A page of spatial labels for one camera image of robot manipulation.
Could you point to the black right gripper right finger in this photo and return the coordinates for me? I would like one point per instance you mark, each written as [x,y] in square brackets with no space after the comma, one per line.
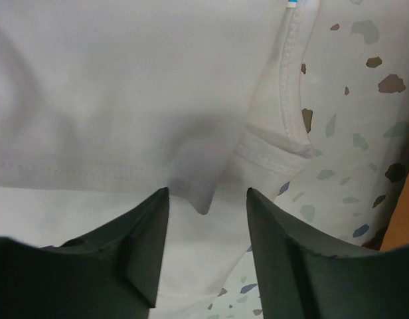
[305,273]

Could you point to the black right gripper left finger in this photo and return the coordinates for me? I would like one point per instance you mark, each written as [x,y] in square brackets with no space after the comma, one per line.
[110,272]

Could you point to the white t shirt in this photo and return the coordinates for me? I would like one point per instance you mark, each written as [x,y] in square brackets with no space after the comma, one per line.
[103,102]

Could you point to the orange plastic basket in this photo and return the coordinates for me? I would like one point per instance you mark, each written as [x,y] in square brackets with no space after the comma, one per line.
[397,233]

